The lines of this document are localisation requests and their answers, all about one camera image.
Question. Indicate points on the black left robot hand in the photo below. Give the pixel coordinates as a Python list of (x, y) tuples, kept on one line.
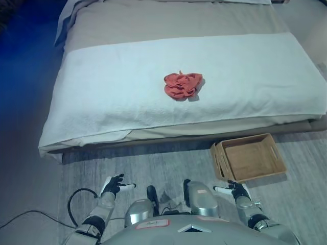
[(112, 185)]

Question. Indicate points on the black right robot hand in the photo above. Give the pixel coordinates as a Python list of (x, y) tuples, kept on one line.
[(236, 187)]

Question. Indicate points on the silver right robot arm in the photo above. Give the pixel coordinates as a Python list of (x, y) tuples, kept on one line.
[(258, 219)]

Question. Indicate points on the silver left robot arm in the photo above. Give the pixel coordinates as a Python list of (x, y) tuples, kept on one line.
[(98, 217)]

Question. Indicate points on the wooden slatted basket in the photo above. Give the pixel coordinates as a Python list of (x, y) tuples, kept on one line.
[(249, 159)]

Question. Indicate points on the white bed blanket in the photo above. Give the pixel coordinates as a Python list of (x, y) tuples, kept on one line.
[(178, 97)]

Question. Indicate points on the bed with beige cover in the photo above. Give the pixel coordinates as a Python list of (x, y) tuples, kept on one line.
[(178, 76)]

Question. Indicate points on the silver left robot leg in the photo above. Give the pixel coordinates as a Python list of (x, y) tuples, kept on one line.
[(143, 206)]

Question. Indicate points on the silver robot leg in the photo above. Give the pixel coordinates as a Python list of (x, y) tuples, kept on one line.
[(200, 200), (143, 206)]

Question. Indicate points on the silver right robot leg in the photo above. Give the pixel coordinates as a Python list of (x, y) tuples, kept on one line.
[(200, 200)]

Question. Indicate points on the silver robot torso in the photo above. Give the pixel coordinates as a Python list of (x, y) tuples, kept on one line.
[(189, 229)]

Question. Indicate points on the crumpled red cloth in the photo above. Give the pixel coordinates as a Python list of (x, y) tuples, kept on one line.
[(182, 85)]

